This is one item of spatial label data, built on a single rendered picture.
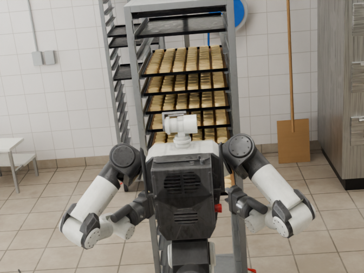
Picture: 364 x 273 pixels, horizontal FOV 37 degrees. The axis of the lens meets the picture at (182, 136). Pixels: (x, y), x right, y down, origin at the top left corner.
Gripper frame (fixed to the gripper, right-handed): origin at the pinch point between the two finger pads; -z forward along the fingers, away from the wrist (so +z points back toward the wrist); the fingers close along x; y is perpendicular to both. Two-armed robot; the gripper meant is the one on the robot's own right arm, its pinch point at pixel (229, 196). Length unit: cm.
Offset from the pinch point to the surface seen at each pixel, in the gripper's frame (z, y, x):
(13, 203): -290, 52, -106
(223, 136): -40.5, -22.6, 9.9
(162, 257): -57, 10, -55
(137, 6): -49, 11, 76
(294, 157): -207, -198, -101
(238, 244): -32, -22, -46
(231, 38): -29, -23, 59
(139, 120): -51, 16, 24
